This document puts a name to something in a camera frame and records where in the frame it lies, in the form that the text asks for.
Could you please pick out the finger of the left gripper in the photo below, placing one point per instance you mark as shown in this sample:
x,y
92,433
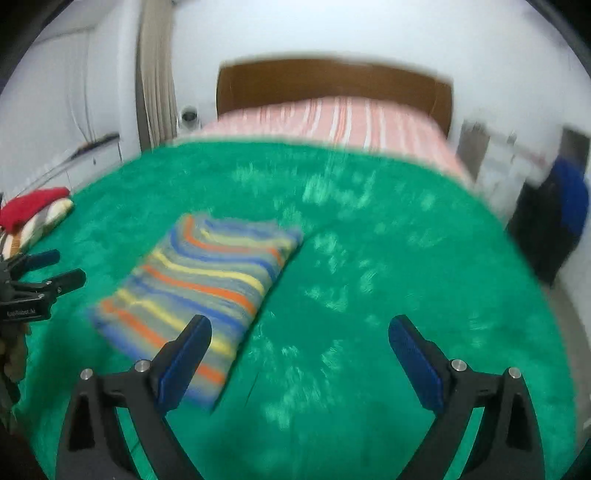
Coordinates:
x,y
22,263
55,286

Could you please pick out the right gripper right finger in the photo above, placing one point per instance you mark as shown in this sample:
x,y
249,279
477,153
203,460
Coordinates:
x,y
508,442

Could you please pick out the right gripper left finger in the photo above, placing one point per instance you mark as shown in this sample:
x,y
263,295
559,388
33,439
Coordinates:
x,y
92,444

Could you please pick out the multicolour striped knit sweater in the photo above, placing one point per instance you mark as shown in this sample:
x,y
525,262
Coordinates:
x,y
221,269

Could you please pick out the black blue clothes pile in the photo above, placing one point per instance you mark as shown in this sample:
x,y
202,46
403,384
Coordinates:
x,y
549,219

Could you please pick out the left hand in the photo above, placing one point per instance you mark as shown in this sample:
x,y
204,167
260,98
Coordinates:
x,y
14,350

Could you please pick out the red folded garment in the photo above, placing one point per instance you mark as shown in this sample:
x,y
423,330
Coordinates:
x,y
18,211

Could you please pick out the green floral blanket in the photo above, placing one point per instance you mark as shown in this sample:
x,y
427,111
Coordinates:
x,y
316,392

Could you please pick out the beige curtain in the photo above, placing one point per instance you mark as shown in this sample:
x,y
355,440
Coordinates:
x,y
155,96

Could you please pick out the white side cabinet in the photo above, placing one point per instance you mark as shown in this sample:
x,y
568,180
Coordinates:
x,y
500,166

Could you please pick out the brown wooden headboard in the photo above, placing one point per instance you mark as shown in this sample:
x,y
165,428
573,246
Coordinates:
x,y
257,83

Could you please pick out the pink striped bed sheet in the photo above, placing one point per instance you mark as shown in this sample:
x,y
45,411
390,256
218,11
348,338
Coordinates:
x,y
376,127

